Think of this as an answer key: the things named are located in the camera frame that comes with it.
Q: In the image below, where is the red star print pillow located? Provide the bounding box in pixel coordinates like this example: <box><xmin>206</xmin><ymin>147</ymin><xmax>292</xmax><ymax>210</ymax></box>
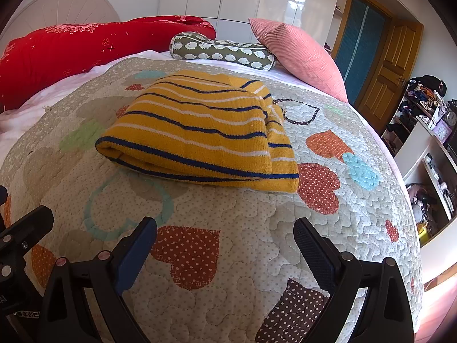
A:
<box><xmin>0</xmin><ymin>15</ymin><xmax>217</xmax><ymax>111</ymax></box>

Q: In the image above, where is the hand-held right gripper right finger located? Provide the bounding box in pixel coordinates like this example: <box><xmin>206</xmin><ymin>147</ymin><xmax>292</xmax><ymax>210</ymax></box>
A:
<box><xmin>293</xmin><ymin>217</ymin><xmax>415</xmax><ymax>343</ymax></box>

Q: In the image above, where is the olive hedgehog print pillow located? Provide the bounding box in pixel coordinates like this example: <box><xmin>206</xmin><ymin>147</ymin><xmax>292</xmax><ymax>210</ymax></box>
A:
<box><xmin>169</xmin><ymin>31</ymin><xmax>278</xmax><ymax>72</ymax></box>

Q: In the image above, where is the black table clock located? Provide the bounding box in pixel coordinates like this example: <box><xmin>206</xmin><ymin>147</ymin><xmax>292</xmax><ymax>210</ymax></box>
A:
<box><xmin>444</xmin><ymin>102</ymin><xmax>457</xmax><ymax>128</ymax></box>

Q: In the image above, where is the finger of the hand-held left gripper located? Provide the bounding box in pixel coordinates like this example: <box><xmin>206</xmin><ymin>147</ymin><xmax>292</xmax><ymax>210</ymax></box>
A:
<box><xmin>0</xmin><ymin>205</ymin><xmax>55</xmax><ymax>256</ymax></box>

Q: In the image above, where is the white round headboard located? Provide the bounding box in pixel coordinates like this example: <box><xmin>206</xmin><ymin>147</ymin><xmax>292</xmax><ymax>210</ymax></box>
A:
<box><xmin>0</xmin><ymin>0</ymin><xmax>122</xmax><ymax>43</ymax></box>

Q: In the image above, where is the heart patterned quilt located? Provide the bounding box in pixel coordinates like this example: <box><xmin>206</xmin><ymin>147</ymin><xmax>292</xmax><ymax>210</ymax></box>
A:
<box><xmin>0</xmin><ymin>55</ymin><xmax>424</xmax><ymax>343</ymax></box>

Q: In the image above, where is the purple alarm clock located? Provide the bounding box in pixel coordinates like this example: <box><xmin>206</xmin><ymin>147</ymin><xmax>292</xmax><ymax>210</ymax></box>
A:
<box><xmin>435</xmin><ymin>121</ymin><xmax>451</xmax><ymax>143</ymax></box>

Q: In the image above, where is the yellow striped knit sweater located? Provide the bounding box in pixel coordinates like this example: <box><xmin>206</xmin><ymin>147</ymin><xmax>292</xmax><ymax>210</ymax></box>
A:
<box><xmin>95</xmin><ymin>71</ymin><xmax>300</xmax><ymax>193</ymax></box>

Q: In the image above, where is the blue door curtain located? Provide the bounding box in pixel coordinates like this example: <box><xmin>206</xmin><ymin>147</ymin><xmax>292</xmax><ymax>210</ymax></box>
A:
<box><xmin>336</xmin><ymin>0</ymin><xmax>386</xmax><ymax>95</ymax></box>

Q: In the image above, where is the white shelf unit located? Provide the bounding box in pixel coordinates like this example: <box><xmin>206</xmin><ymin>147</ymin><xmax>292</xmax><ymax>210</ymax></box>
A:
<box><xmin>393</xmin><ymin>114</ymin><xmax>457</xmax><ymax>247</ymax></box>

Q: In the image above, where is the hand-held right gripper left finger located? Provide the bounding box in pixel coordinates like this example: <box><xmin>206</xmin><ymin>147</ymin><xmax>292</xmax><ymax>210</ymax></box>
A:
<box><xmin>37</xmin><ymin>216</ymin><xmax>158</xmax><ymax>343</ymax></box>

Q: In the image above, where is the wooden door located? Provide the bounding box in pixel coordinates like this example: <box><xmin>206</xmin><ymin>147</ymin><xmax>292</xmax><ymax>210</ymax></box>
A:
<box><xmin>334</xmin><ymin>0</ymin><xmax>425</xmax><ymax>136</ymax></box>

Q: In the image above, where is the pink corduroy cushion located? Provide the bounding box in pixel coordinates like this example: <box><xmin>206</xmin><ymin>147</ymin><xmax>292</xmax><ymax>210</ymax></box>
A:
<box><xmin>248</xmin><ymin>18</ymin><xmax>350</xmax><ymax>103</ymax></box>

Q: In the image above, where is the cluttered open shelf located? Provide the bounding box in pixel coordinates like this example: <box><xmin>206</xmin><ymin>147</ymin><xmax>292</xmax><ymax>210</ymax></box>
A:
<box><xmin>382</xmin><ymin>75</ymin><xmax>448</xmax><ymax>156</ymax></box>

